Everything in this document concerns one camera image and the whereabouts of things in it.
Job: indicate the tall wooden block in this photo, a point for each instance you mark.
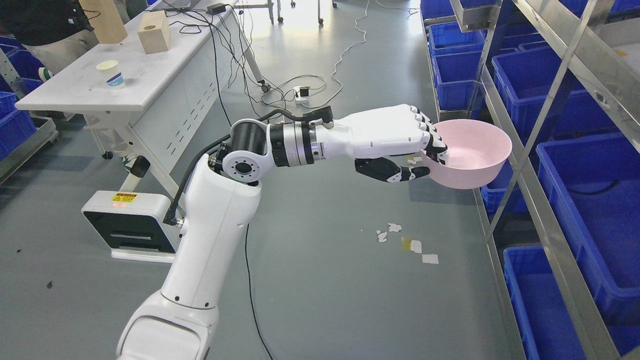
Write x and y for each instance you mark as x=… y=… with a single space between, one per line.
x=107 y=18

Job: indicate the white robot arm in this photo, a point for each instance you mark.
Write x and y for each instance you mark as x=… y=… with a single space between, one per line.
x=221 y=194

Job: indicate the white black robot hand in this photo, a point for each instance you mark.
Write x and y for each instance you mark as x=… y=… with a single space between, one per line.
x=371 y=137

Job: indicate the white robot base unit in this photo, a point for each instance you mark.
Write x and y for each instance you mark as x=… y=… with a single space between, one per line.
x=131 y=224

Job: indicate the white power strip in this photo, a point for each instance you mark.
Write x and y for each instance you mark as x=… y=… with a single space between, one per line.
x=301 y=94

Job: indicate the paper cup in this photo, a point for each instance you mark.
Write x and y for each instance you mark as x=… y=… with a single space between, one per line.
x=112 y=74

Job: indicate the wooden block box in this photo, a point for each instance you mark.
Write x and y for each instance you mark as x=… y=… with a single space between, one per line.
x=154 y=32

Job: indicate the white folding table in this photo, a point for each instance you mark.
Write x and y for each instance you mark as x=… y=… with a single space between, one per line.
x=155 y=102

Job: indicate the person in black shirt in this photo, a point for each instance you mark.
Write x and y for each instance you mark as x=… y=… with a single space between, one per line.
x=48 y=30

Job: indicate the pink plastic bowl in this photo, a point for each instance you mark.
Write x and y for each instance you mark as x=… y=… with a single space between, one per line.
x=476 y=153

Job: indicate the steel shelf rack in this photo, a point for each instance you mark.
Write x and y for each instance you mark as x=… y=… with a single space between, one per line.
x=563 y=83

